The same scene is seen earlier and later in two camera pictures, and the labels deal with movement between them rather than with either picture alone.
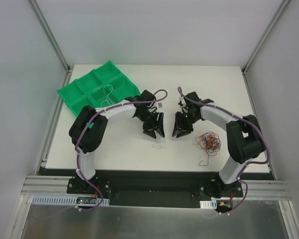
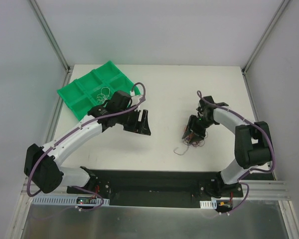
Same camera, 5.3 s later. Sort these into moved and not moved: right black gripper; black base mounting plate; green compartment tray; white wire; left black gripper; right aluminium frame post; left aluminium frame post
Moved: left black gripper; right black gripper; white wire
Not moved: green compartment tray; left aluminium frame post; black base mounting plate; right aluminium frame post
